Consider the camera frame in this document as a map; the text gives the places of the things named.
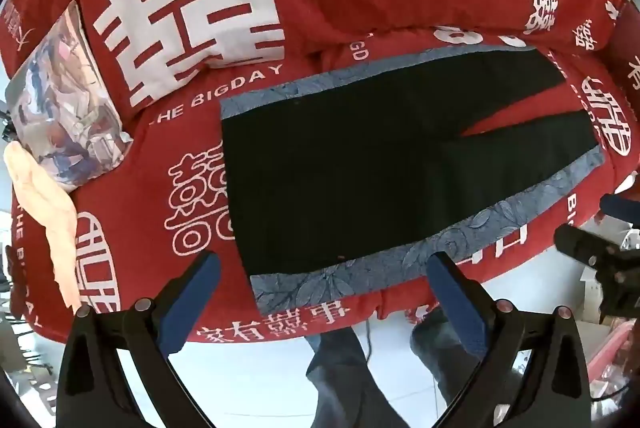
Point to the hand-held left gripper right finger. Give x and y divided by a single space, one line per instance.
457 303

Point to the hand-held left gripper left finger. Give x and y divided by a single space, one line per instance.
195 298

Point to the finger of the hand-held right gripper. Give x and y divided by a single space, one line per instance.
620 207
582 245

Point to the black shorts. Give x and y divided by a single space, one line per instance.
350 157

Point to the person's right leg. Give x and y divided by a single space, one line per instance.
440 358

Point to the person's leg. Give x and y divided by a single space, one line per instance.
440 358
345 383

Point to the pink plastic object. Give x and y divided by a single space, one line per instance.
612 358

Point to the person's left leg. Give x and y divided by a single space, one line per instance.
345 383

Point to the red printed bedsheet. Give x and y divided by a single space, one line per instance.
195 132

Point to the peach cloth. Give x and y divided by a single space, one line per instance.
50 218

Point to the picture printed cushion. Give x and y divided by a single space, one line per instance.
60 107

